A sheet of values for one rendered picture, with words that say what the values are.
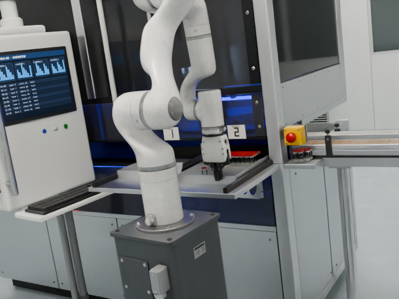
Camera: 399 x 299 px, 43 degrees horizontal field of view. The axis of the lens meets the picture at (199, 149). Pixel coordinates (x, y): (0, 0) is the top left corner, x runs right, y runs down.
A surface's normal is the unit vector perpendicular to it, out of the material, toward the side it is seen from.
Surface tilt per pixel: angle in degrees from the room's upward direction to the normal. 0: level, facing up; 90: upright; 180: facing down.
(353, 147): 90
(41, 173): 90
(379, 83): 90
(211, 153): 92
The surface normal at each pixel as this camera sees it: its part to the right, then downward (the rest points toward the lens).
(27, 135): 0.78, 0.02
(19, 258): -0.51, 0.23
